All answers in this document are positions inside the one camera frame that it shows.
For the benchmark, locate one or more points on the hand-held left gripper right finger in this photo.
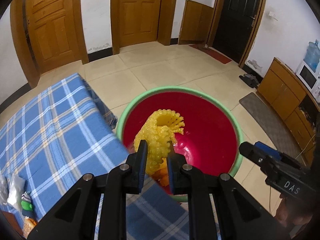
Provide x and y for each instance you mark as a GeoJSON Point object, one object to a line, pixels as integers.
{"type": "Point", "coordinates": [172, 175]}

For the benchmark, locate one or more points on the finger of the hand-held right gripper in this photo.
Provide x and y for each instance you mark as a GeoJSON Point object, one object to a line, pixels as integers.
{"type": "Point", "coordinates": [268, 150]}
{"type": "Point", "coordinates": [252, 152]}

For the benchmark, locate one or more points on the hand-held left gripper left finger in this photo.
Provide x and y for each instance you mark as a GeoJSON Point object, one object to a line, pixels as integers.
{"type": "Point", "coordinates": [141, 170]}

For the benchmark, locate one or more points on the small orange wrapper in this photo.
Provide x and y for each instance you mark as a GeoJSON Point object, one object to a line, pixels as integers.
{"type": "Point", "coordinates": [162, 177]}

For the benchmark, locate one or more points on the yellow knobby plush toy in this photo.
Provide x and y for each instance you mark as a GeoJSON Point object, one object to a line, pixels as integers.
{"type": "Point", "coordinates": [160, 135]}

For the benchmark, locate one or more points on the red basin with green rim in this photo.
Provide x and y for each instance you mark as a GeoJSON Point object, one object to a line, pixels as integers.
{"type": "Point", "coordinates": [207, 135]}

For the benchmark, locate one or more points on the white plastic bag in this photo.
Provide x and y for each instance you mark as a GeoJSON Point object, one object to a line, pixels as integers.
{"type": "Point", "coordinates": [16, 190]}

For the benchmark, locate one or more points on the person's right hand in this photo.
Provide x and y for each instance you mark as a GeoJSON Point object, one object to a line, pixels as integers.
{"type": "Point", "coordinates": [292, 215]}

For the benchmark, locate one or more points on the grey floor mat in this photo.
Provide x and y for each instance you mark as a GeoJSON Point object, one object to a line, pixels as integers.
{"type": "Point", "coordinates": [267, 120]}

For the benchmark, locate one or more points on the wooden sideboard cabinet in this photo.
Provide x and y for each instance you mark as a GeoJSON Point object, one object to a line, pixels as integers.
{"type": "Point", "coordinates": [280, 90]}

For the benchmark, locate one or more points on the white microwave oven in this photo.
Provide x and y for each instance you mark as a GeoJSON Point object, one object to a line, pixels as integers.
{"type": "Point", "coordinates": [307, 76]}

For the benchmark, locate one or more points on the blue plaid blanket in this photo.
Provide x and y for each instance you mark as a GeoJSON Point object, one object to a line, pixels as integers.
{"type": "Point", "coordinates": [50, 130]}

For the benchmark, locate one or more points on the red door mat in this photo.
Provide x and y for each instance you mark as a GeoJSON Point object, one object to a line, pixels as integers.
{"type": "Point", "coordinates": [215, 55]}

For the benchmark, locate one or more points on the blue water dispenser bottle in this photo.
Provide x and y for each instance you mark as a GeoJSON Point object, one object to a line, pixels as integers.
{"type": "Point", "coordinates": [312, 55]}

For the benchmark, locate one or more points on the green striped sock doll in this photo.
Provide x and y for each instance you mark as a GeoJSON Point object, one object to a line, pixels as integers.
{"type": "Point", "coordinates": [26, 203]}

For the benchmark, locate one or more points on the orange snack packet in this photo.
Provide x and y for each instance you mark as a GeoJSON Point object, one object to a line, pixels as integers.
{"type": "Point", "coordinates": [30, 226]}

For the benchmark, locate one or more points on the black metal door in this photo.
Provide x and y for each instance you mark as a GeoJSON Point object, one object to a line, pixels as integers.
{"type": "Point", "coordinates": [235, 17]}

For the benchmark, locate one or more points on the clear plastic bag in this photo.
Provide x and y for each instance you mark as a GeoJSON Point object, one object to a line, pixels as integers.
{"type": "Point", "coordinates": [3, 190]}

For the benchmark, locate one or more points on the white wall socket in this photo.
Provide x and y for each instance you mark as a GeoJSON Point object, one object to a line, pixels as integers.
{"type": "Point", "coordinates": [272, 15]}

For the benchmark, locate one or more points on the wooden frame of black door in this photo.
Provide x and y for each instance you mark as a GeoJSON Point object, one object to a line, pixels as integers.
{"type": "Point", "coordinates": [216, 17]}

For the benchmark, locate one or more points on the low wooden wall cabinet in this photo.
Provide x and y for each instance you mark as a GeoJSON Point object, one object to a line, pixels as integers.
{"type": "Point", "coordinates": [195, 22]}

